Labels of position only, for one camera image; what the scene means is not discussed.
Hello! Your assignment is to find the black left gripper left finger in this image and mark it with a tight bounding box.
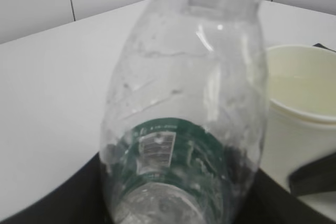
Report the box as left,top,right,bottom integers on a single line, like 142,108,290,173
1,154,113,223

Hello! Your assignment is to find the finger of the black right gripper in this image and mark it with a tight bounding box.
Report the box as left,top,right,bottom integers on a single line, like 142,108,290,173
288,153,335,197
313,43,335,51

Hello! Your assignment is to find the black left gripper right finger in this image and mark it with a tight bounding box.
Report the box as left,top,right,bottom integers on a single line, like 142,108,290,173
236,169,335,224

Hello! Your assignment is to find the white paper cup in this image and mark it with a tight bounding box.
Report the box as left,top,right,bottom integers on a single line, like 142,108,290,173
261,45,335,190

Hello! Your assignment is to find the clear green-label water bottle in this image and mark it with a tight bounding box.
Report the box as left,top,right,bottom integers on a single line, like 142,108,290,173
99,0,269,223

